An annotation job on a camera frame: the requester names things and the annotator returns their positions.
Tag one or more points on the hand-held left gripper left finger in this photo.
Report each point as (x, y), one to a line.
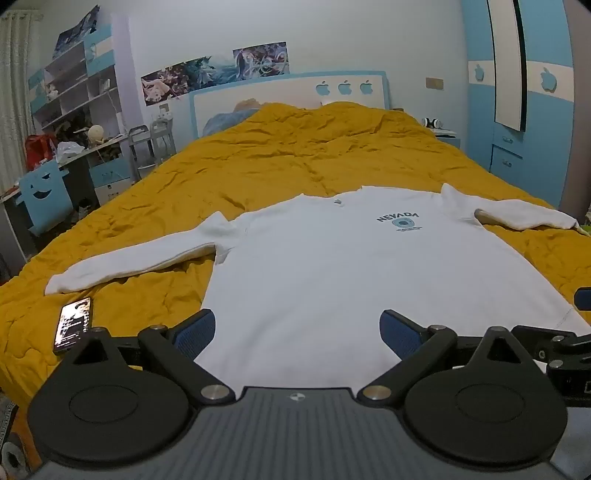
(197, 333)

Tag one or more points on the brown wall plate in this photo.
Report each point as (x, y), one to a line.
(434, 83)

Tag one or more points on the long anime wall poster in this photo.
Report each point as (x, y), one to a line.
(184, 78)

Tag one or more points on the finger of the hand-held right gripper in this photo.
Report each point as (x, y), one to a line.
(540, 336)
(584, 298)

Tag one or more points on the blue nightstand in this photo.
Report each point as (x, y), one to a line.
(450, 139)

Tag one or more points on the black framed mirror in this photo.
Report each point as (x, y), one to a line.
(505, 64)

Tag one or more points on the black and white headphones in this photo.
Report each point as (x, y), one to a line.
(433, 123)

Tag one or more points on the white and blue headboard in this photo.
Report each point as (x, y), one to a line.
(277, 92)

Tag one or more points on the blue chair with face cutout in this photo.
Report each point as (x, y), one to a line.
(44, 198)

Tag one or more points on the red bag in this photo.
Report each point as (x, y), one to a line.
(39, 150)

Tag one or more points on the blue drawer cabinet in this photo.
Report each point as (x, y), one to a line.
(108, 180)

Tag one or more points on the pale skull ornament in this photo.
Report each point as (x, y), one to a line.
(96, 134)

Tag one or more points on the yellow quilted blanket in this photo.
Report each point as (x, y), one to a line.
(277, 152)

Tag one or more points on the white plastic bag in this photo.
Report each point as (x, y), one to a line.
(69, 150)

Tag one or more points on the white curtain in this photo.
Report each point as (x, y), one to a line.
(11, 101)

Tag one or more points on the grey trolley cart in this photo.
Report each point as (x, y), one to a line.
(150, 147)

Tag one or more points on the poster on shelf unit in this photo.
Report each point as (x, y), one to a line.
(76, 30)

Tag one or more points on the white and blue shelf unit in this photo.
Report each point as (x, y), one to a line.
(76, 83)

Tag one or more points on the white printed sweatshirt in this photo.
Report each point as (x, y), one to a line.
(323, 258)

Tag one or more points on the black smartphone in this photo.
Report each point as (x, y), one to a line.
(74, 323)

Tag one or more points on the cluttered desk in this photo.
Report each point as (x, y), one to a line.
(81, 164)

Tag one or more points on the blue pillow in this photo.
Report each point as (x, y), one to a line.
(224, 121)

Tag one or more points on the small anime wall poster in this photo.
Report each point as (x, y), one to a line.
(261, 60)

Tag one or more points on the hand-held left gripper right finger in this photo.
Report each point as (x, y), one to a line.
(398, 333)

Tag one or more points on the blue and white wardrobe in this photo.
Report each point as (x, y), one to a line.
(547, 152)

